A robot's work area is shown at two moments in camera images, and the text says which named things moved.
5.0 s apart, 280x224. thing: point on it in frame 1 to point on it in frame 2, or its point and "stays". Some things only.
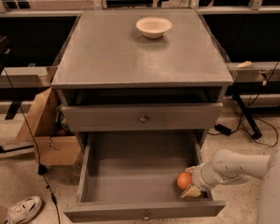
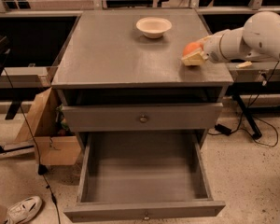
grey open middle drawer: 132,176 stays
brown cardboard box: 48,127 stays
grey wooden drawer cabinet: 141,71 stays
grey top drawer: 140,118 stays
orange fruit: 184,179 to 191,47
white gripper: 200,178 to 212,49
